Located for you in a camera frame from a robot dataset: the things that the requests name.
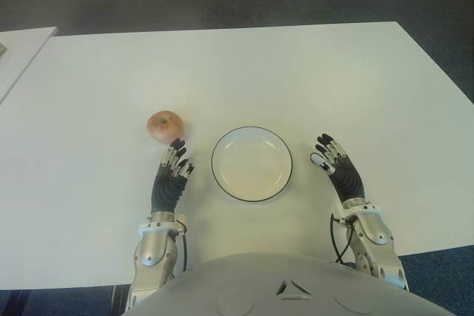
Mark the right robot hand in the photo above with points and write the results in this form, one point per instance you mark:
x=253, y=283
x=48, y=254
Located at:
x=348, y=179

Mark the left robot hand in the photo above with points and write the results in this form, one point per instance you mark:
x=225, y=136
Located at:
x=164, y=190

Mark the reddish yellow apple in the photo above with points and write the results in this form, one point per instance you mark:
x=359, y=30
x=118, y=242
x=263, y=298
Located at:
x=166, y=126

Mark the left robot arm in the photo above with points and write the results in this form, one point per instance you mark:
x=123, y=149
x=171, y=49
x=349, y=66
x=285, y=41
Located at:
x=153, y=245

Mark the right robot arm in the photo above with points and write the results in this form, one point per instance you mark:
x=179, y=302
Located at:
x=374, y=234

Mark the white plate with black rim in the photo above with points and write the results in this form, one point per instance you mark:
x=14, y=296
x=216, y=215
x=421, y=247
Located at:
x=252, y=166

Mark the grey robot torso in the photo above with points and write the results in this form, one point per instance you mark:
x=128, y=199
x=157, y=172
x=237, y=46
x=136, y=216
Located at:
x=259, y=286

